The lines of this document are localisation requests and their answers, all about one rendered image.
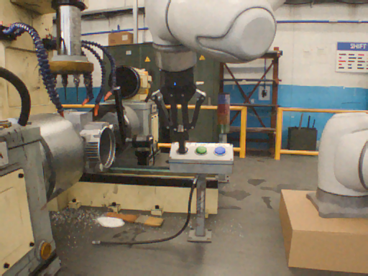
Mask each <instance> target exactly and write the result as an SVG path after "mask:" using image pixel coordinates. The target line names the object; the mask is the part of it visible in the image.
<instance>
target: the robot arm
mask: <svg viewBox="0 0 368 276"><path fill-rule="evenodd" d="M286 1H287V0H144V6H145V9H144V10H145V14H146V18H147V26H148V28H149V31H150V33H151V35H152V46H153V48H154V53H155V65H156V66H157V67H158V68H159V71H160V80H161V86H160V89H159V90H158V91H154V92H153V93H152V97H151V99H152V101H154V102H155V103H156V104H157V108H158V111H159V112H160V115H161V118H162V120H163V123H164V125H165V127H166V129H172V130H173V134H174V139H175V141H178V146H179V152H182V153H185V149H186V141H188V140H189V130H190V129H192V130H194V129H195V128H196V124H197V118H198V114H199V111H200V109H201V104H202V103H203V101H205V100H206V92H205V91H202V92H201V91H199V90H198V89H196V84H195V83H194V68H193V66H194V65H195V64H196V53H198V54H200V55H203V56H205V57H207V58H209V59H212V60H217V61H219V62H223V63H230V64H240V63H249V62H251V61H253V60H256V59H258V58H260V57H261V56H263V55H264V54H265V53H266V52H267V51H268V49H269V48H270V47H271V44H272V43H273V40H274V38H275V34H276V31H277V30H276V28H277V22H276V18H275V14H274V11H275V10H277V9H278V8H279V6H281V5H283V3H285V2H286ZM194 94H195V99H196V104H195V108H194V111H193V115H192V122H189V121H188V102H189V100H191V97H192V96H193V95H194ZM162 96H164V97H165V98H166V99H167V101H169V102H170V108H171V118H172V121H171V119H170V116H169V114H168V112H167V108H166V105H165V103H164V101H163V100H162ZM177 104H181V111H182V120H183V125H179V123H178V108H177ZM178 125H179V126H178ZM305 197H306V198H307V199H309V200H310V201H311V202H312V204H313V205H314V207H316V210H318V215H319V216H320V217H323V218H325V219H329V218H333V217H336V218H343V217H344V218H357V219H358V218H364V219H367V218H368V114H367V113H365V112H355V113H347V114H346V113H340V114H335V115H333V116H332V117H331V118H330V119H329V120H328V121H327V122H326V125H325V127H324V129H323V132H322V135H321V139H320V146H319V151H318V182H317V188H316V192H307V193H306V195H305Z"/></svg>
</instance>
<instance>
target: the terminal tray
mask: <svg viewBox="0 0 368 276"><path fill-rule="evenodd" d="M64 117H65V119H67V120H68V121H70V123H71V124H73V125H74V127H75V128H76V129H77V130H78V132H81V131H82V125H83V124H84V123H87V122H93V119H92V112H79V111H73V112H65V113H64Z"/></svg>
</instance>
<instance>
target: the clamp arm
mask: <svg viewBox="0 0 368 276"><path fill-rule="evenodd" d="M113 91H114V92H113V96H114V100H115V104H116V112H117V114H116V115H117V119H118V123H119V128H118V129H119V131H120V137H121V145H122V146H127V145H128V143H127V142H128V140H129V138H128V137H127V131H126V126H125V121H124V120H125V117H124V110H123V106H122V102H121V91H120V87H119V86H117V87H115V88H114V89H113Z"/></svg>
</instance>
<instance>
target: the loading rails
mask: <svg viewBox="0 0 368 276"><path fill-rule="evenodd" d="M117 167H118V168H117ZM97 173H98V174H90V173H86V172H83V175H82V176H81V177H80V180H78V181H77V183H76V184H75V185H73V186H72V187H70V188H69V189H67V192H68V201H69V203H68V208H79V207H80V206H99V207H107V209H108V211H112V212H117V213H118V212H119V210H120V209H132V210H142V211H150V214H151V215H156V216H157V215H158V216H161V215H162V214H163V212H176V213H188V200H189V196H190V191H191V186H192V183H193V180H194V177H195V175H196V173H191V172H170V166H156V165H121V164H112V167H111V168H110V170H109V171H107V172H97ZM99 173H100V174H99ZM102 173H103V174H102ZM104 173H106V174H104ZM218 189H219V174H207V173H206V209H205V218H208V215H209V214H218ZM191 213H196V184H195V187H194V190H193V195H192V199H191Z"/></svg>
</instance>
